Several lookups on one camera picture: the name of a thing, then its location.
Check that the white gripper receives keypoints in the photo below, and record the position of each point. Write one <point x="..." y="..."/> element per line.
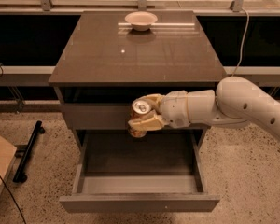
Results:
<point x="174" y="106"/>

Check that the orange soda can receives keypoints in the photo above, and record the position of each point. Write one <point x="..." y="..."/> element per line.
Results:
<point x="139" y="108"/>

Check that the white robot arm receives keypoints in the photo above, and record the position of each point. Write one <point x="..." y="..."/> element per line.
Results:
<point x="235" y="103"/>

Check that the open grey lower drawer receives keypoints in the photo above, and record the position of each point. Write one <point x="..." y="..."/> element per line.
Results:
<point x="160" y="172"/>

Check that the grey drawer cabinet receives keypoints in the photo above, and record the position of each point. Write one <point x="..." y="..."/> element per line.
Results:
<point x="107" y="62"/>

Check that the closed grey upper drawer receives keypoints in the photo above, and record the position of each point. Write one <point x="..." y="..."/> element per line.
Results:
<point x="96" y="116"/>

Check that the white bowl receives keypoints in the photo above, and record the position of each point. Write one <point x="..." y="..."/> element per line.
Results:
<point x="141" y="20"/>

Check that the black bar on floor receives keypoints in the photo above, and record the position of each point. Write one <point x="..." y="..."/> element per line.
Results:
<point x="20" y="175"/>

